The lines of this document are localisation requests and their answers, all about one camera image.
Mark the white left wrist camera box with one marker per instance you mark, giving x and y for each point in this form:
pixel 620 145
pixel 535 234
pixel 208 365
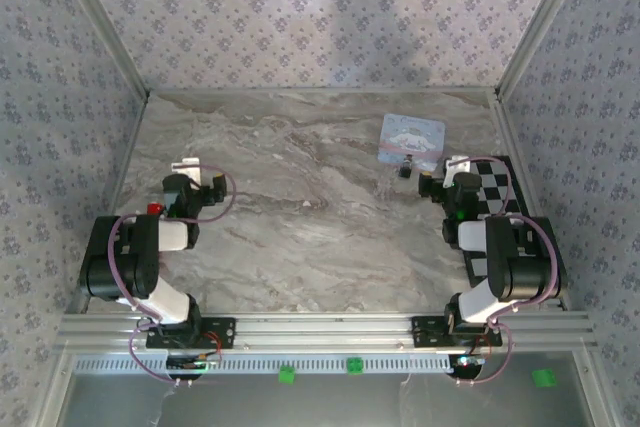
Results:
pixel 186 167

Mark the aluminium mounting rail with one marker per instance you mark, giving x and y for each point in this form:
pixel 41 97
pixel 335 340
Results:
pixel 320 329

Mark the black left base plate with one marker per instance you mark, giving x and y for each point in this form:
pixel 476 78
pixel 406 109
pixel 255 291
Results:
pixel 220 329

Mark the pastel cartoon tin box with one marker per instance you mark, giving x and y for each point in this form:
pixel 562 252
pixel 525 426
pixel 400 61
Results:
pixel 412 139

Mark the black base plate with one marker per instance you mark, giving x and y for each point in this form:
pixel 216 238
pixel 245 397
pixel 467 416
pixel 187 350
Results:
pixel 425 332
pixel 220 329

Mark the grey metal panel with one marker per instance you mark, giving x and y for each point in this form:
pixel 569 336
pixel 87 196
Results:
pixel 320 404

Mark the aluminium corner post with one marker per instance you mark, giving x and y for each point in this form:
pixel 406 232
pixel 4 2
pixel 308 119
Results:
pixel 545 22
pixel 100 22

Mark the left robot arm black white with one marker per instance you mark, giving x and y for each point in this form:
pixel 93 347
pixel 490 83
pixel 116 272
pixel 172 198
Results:
pixel 120 267

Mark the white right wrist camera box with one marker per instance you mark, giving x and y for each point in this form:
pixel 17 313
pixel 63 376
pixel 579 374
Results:
pixel 456 166

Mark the small green block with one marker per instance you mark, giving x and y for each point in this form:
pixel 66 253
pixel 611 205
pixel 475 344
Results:
pixel 355 365
pixel 544 378
pixel 286 375

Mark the black white checkerboard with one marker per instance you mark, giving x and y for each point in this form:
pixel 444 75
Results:
pixel 492 187

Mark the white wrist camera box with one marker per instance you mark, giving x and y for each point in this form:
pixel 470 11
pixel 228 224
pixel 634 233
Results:
pixel 456 166
pixel 186 167

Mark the small red block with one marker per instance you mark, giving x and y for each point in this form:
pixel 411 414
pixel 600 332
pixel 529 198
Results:
pixel 154 208

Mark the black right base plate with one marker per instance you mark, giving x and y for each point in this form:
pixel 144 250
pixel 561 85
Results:
pixel 425 332

